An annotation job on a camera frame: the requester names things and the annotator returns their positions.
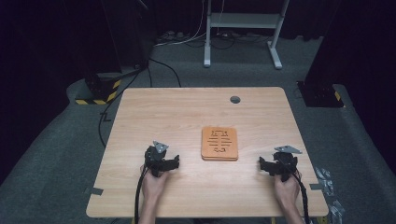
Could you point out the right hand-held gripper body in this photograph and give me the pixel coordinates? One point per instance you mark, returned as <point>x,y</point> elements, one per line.
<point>286,163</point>

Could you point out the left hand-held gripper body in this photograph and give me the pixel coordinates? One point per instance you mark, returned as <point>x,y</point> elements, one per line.
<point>153,158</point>

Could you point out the person's left hand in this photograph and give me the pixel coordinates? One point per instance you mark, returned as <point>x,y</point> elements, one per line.
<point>154,186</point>

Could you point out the person's right hand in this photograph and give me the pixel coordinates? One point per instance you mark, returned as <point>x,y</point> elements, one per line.
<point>288,189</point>

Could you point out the grey tape strip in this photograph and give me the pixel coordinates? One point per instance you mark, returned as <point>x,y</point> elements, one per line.
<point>95,191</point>
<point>317,186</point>

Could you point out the crumpled silver tape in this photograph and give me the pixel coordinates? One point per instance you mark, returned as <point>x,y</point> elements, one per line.
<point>325,180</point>
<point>336,211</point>

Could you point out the black stand base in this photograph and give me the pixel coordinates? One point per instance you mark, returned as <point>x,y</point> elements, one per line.
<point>320,95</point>

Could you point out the black stand with striped base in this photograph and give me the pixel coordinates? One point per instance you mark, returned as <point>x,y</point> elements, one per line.
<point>99,90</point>

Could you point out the white metal stand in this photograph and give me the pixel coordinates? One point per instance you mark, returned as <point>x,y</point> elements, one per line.
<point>243,20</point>

